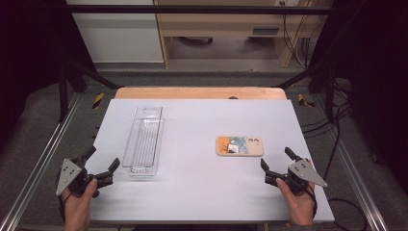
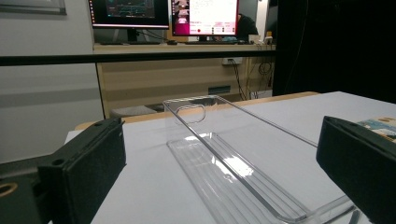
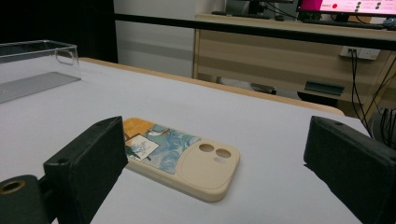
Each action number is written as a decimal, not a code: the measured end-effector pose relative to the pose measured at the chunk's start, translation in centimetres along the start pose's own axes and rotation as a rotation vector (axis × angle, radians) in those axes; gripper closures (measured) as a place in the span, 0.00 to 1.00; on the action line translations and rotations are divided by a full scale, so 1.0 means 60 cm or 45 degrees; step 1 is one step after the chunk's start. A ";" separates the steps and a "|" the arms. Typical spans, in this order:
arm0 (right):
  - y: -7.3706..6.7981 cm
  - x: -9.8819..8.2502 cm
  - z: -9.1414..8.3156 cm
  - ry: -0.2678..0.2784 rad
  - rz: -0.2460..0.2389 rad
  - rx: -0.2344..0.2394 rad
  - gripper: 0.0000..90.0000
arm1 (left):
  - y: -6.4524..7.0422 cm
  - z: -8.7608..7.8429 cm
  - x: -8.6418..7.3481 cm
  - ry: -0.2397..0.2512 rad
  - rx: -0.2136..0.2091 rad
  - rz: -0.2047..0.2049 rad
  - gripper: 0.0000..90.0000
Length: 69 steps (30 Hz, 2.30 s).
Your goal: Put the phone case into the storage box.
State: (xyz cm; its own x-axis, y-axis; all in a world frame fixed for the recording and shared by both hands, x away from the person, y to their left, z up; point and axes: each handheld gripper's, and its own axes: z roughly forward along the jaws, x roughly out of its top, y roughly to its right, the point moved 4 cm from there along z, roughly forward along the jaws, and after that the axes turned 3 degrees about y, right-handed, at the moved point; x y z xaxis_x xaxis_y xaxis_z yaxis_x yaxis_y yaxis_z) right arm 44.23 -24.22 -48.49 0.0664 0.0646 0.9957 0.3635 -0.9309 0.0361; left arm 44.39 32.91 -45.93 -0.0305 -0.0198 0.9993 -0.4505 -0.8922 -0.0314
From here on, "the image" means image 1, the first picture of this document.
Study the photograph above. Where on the light wooden desk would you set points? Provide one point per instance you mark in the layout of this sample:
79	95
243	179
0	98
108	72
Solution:
218	22

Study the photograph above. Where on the clear plastic packaging box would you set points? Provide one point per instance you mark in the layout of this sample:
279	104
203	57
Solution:
144	141

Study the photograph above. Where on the white cabinet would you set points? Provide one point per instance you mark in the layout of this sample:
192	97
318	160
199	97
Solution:
122	38

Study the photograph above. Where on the black frame stand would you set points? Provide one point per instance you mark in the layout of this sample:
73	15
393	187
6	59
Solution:
64	86
328	89

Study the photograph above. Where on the silver metal rail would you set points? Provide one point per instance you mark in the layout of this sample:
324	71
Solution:
352	170
38	163

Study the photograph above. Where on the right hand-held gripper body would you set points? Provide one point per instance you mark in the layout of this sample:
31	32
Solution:
304	173

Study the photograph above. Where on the beige patterned phone case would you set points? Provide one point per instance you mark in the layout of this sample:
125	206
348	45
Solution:
240	147

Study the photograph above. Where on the wooden table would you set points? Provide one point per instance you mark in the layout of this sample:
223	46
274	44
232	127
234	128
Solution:
192	93

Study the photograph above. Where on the yellow black tape strip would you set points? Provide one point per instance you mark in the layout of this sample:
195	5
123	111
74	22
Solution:
303	101
98	100

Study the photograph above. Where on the person's left hand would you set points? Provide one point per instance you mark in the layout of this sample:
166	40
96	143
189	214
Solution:
78	211

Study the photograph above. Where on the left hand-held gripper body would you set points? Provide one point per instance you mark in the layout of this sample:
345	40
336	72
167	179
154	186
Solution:
69	174

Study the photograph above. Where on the black curtain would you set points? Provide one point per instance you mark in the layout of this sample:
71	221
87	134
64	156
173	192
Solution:
378	80
25	64

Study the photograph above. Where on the black frame crossbar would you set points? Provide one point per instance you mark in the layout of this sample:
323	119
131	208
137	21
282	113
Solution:
192	9

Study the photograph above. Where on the person's right hand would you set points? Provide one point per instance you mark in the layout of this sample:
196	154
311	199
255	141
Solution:
300	208

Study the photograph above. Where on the white board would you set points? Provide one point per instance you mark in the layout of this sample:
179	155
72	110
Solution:
198	186

